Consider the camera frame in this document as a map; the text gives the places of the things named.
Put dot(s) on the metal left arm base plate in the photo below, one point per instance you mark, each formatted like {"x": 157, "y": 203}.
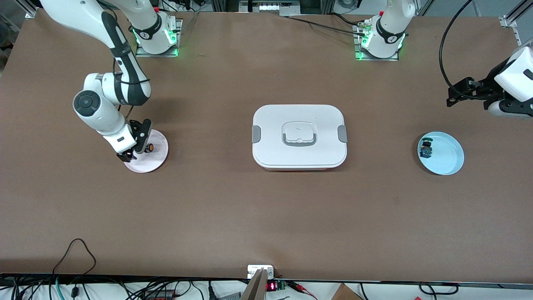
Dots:
{"x": 359, "y": 41}

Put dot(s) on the brown cardboard box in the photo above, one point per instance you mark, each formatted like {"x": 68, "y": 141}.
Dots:
{"x": 344, "y": 293}

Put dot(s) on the blue green push-button switch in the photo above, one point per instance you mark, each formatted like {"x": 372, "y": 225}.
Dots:
{"x": 426, "y": 149}

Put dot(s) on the white power strip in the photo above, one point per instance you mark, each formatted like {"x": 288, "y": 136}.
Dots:
{"x": 268, "y": 7}

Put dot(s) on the aluminium frame corner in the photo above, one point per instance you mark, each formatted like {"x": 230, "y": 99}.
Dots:
{"x": 29, "y": 10}

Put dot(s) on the small white socket box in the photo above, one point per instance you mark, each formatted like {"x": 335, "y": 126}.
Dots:
{"x": 254, "y": 270}

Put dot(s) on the aluminium profile bar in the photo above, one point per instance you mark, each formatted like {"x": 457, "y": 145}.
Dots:
{"x": 255, "y": 287}

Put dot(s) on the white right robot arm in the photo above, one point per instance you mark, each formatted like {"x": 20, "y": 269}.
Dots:
{"x": 95, "y": 104}

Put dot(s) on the red digit display module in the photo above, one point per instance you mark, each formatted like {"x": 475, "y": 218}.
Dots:
{"x": 272, "y": 286}

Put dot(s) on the pink round plate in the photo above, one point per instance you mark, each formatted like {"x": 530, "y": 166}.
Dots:
{"x": 155, "y": 160}

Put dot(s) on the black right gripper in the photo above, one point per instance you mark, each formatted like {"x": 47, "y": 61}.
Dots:
{"x": 127, "y": 156}

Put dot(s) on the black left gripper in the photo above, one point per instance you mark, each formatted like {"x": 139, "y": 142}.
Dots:
{"x": 487, "y": 88}

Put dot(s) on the light blue round plate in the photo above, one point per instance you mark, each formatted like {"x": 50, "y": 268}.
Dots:
{"x": 445, "y": 156}

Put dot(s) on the orange push-button switch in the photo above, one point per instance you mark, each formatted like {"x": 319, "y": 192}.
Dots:
{"x": 150, "y": 147}

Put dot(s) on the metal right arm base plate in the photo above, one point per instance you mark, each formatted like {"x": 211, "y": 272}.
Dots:
{"x": 177, "y": 41}

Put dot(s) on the aluminium frame rail with bracket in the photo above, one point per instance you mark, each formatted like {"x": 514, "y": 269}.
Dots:
{"x": 516, "y": 29}

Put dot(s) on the white lunch box grey clips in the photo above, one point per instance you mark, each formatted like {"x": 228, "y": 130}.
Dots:
{"x": 299, "y": 137}

